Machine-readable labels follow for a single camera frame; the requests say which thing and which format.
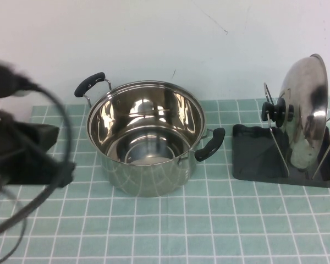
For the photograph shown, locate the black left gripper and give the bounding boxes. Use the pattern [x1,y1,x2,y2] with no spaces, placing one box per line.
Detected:
[0,122,75,188]

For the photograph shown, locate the green checkered tablecloth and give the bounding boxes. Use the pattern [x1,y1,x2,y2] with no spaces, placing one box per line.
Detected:
[0,96,330,264]

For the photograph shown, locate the black cable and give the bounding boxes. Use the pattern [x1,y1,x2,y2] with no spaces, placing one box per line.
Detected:
[0,79,74,264]

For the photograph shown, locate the stainless steel pot black handles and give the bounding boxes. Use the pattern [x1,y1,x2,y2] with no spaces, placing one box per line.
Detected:
[74,71,226,198]

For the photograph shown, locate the stainless steel lid black knob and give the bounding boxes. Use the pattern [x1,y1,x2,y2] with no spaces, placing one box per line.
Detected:
[261,53,329,173]

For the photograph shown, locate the black tray wire lid rack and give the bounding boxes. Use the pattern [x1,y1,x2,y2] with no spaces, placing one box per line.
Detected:
[232,82,330,189]

